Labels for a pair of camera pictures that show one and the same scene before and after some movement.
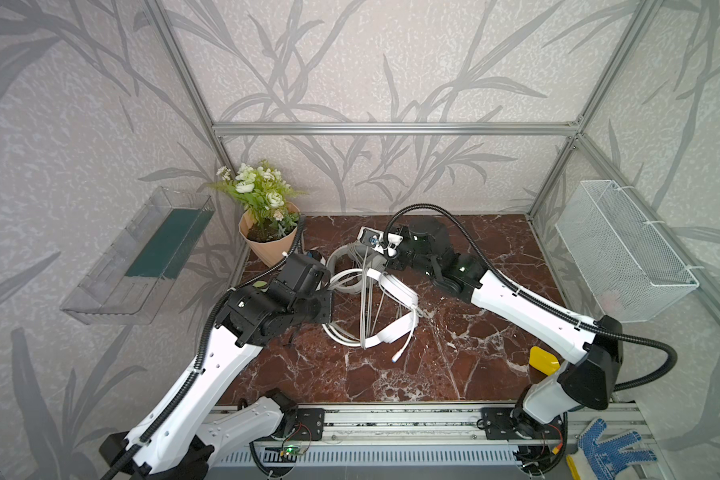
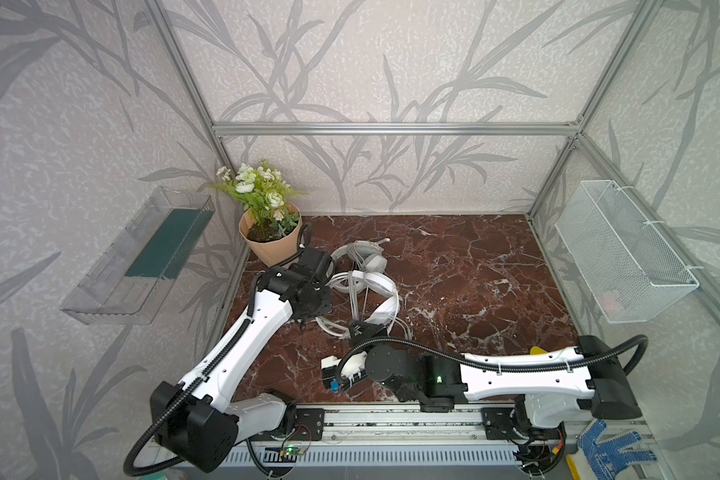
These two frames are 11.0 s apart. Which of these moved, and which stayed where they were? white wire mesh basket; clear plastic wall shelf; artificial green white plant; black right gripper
Moved: black right gripper
Stayed: artificial green white plant; white wire mesh basket; clear plastic wall shelf
